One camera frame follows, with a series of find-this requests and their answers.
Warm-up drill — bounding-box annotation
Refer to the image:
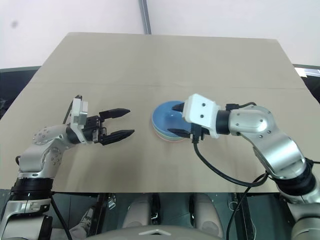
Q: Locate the pink bowl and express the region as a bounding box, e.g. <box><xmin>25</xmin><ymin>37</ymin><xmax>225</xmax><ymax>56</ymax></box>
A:
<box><xmin>156</xmin><ymin>136</ymin><xmax>186</xmax><ymax>144</ymax></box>

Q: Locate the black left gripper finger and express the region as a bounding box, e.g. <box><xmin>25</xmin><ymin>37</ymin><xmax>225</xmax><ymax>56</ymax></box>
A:
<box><xmin>98</xmin><ymin>107</ymin><xmax>132</xmax><ymax>123</ymax></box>
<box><xmin>101</xmin><ymin>129</ymin><xmax>135</xmax><ymax>147</ymax></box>

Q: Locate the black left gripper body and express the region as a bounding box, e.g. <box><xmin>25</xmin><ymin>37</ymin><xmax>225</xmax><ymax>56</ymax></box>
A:
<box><xmin>81</xmin><ymin>114</ymin><xmax>109</xmax><ymax>146</ymax></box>

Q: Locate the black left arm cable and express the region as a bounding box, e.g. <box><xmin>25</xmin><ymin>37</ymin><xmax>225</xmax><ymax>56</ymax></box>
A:
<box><xmin>49</xmin><ymin>94</ymin><xmax>85</xmax><ymax>240</ymax></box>

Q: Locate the grey robot torso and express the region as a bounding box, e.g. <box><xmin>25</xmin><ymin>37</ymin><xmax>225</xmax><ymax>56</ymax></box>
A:
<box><xmin>86</xmin><ymin>223</ymin><xmax>227</xmax><ymax>240</ymax></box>

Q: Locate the tan paper table cover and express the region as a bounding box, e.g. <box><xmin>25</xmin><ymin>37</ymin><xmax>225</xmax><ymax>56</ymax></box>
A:
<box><xmin>0</xmin><ymin>31</ymin><xmax>320</xmax><ymax>195</ymax></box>

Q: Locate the beige rounded robot leg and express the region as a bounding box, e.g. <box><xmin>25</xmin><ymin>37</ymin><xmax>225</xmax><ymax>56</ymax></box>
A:
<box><xmin>121</xmin><ymin>193</ymin><xmax>151</xmax><ymax>233</ymax></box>
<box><xmin>193</xmin><ymin>193</ymin><xmax>224</xmax><ymax>238</ymax></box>

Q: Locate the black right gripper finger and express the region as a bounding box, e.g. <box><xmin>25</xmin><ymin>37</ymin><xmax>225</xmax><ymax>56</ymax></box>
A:
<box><xmin>171</xmin><ymin>100</ymin><xmax>187</xmax><ymax>114</ymax></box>
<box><xmin>166</xmin><ymin>127</ymin><xmax>194</xmax><ymax>140</ymax></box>

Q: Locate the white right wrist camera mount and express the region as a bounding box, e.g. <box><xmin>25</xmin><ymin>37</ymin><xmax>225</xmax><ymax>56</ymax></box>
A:
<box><xmin>181</xmin><ymin>93</ymin><xmax>222</xmax><ymax>139</ymax></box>

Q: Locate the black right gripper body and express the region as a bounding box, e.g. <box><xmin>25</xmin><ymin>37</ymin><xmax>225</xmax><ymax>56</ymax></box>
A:
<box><xmin>190</xmin><ymin>123</ymin><xmax>210</xmax><ymax>144</ymax></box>

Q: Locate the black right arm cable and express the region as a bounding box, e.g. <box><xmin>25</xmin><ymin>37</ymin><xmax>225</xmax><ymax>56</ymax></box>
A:
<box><xmin>191</xmin><ymin>136</ymin><xmax>270</xmax><ymax>240</ymax></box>

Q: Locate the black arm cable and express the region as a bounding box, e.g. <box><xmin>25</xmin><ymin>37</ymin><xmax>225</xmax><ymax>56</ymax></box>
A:
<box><xmin>49</xmin><ymin>94</ymin><xmax>85</xmax><ymax>240</ymax></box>
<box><xmin>191</xmin><ymin>136</ymin><xmax>270</xmax><ymax>240</ymax></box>

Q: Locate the green bowl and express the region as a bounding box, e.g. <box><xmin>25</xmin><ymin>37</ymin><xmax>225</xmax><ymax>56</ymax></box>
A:
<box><xmin>154</xmin><ymin>131</ymin><xmax>187</xmax><ymax>141</ymax></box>

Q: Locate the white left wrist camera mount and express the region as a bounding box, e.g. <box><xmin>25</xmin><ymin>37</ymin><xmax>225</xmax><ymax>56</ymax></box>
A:
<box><xmin>69</xmin><ymin>97</ymin><xmax>90</xmax><ymax>145</ymax></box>

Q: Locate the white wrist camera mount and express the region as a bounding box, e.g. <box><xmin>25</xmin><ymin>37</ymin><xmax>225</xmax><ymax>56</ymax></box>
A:
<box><xmin>181</xmin><ymin>93</ymin><xmax>222</xmax><ymax>139</ymax></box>
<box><xmin>69</xmin><ymin>97</ymin><xmax>90</xmax><ymax>145</ymax></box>

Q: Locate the dark cabinet with white label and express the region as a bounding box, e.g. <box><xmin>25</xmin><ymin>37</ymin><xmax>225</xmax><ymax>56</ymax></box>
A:
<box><xmin>292</xmin><ymin>63</ymin><xmax>320</xmax><ymax>107</ymax></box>

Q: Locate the grey metal post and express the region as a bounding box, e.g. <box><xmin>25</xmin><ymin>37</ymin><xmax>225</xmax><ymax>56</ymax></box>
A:
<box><xmin>138</xmin><ymin>0</ymin><xmax>153</xmax><ymax>35</ymax></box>

